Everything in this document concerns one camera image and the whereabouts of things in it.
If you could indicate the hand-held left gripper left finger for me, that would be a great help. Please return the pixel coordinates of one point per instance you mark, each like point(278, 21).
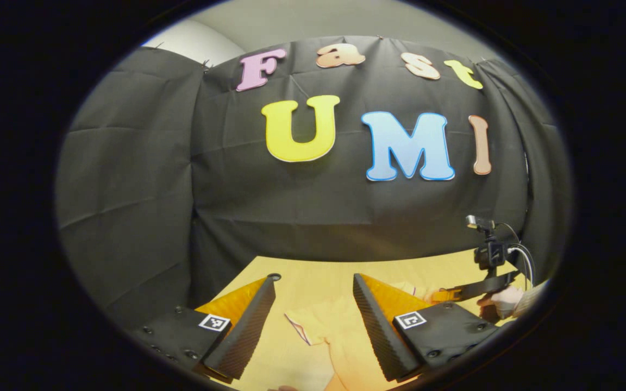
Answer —
point(248, 331)

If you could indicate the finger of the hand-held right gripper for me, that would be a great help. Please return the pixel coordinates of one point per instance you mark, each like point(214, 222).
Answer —
point(487, 287)

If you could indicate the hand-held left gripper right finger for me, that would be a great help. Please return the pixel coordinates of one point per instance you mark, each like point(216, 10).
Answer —
point(378, 331)

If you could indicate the light orange T-shirt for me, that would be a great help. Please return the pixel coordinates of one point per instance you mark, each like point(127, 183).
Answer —
point(340, 336)

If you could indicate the black backdrop cloth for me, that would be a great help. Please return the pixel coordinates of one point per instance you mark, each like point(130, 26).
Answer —
point(291, 217)

